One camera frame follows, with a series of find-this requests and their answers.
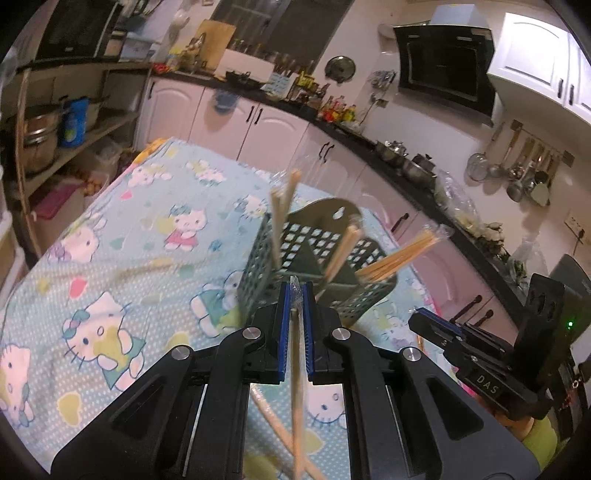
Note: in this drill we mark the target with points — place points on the large steel pot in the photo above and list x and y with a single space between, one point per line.
41 138

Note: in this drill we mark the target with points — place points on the blue hanging holder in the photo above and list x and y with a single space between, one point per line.
225 99

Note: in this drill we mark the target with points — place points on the steel mixing bowl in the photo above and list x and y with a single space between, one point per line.
421 170
385 154

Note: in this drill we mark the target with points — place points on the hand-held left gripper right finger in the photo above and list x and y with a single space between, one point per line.
309 337

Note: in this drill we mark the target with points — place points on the dark kitchen window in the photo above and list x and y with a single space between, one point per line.
295 27

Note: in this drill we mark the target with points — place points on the white kitchen base cabinets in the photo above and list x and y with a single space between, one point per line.
272 134

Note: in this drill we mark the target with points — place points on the row of hanging kitchen utensils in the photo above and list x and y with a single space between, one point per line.
531 175

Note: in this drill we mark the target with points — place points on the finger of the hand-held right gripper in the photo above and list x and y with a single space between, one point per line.
438 330

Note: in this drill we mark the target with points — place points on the light blue storage box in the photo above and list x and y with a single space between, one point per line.
138 48

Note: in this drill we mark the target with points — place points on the white upper wall cabinet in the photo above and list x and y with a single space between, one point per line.
526 50

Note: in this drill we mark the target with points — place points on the cartoon cat printed blanket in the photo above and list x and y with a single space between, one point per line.
138 240

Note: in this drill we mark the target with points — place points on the black kitchen countertop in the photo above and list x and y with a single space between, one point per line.
415 194

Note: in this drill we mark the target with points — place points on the kitchen shelf unit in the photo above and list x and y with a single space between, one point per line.
115 122

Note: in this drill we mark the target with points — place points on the clear plastic bag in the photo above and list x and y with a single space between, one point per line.
455 198

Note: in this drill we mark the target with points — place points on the wooden chopstick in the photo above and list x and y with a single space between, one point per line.
288 203
297 406
272 417
344 251
275 230

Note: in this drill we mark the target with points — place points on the group of wooden chopsticks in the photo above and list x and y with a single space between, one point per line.
401 258

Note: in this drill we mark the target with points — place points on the blue plastic container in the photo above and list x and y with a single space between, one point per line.
74 122

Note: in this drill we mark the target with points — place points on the wooden cutting board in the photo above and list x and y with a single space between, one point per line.
217 41

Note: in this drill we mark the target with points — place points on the cluster of condiment bottles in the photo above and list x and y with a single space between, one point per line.
339 110

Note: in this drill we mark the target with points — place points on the dark round pot lid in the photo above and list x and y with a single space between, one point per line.
340 69

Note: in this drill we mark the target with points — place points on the black microwave oven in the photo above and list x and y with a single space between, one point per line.
74 27

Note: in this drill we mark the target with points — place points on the black range hood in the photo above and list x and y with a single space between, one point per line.
443 60

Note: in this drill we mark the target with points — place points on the green plastic utensil basket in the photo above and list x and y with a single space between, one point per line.
369 295

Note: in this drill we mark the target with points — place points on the black wok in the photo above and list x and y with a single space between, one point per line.
244 79

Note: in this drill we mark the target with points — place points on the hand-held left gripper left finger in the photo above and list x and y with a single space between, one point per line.
284 332

